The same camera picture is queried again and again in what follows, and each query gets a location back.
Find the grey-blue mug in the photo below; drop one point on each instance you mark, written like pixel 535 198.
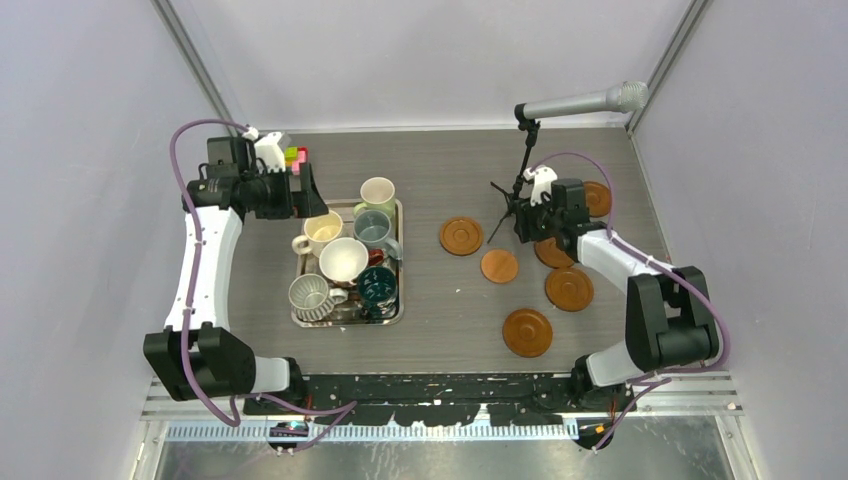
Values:
pixel 375 229

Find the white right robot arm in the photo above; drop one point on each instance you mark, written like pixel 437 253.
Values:
pixel 670 323

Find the white bowl cup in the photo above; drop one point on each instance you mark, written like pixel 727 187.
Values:
pixel 343 260

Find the silver microphone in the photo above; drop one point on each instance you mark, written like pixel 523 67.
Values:
pixel 626 97

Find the dark green patterned mug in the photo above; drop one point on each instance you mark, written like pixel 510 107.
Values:
pixel 378 289

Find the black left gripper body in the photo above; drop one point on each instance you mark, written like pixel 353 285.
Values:
pixel 272 196

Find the colourful block puzzle cube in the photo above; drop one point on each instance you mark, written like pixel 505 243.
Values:
pixel 295 158

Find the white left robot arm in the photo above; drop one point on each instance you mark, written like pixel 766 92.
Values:
pixel 242 175

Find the silver metal tray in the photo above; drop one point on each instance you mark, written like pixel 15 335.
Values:
pixel 352 312

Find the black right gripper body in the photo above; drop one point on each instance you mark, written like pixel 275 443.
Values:
pixel 538 221

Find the aluminium front rail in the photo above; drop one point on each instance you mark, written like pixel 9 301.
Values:
pixel 710 394

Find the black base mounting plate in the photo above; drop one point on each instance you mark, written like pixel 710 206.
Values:
pixel 509 399

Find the grey ribbed mug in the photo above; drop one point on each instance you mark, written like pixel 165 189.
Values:
pixel 312 298

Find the cream mug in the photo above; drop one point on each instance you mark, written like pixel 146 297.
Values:
pixel 317 233

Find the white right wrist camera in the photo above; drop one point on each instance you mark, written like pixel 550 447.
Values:
pixel 541 178

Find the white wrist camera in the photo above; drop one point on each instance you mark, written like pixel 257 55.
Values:
pixel 269 147
pixel 541 178

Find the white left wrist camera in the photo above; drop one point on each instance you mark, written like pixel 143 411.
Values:
pixel 269 147

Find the light wooden coaster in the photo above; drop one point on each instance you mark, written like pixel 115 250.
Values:
pixel 499 266

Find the light green cup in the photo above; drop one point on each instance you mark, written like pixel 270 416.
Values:
pixel 377 194

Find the brown ridged wooden coaster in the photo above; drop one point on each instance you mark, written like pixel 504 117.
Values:
pixel 549 254
pixel 461 236
pixel 527 333
pixel 598 199
pixel 569 289

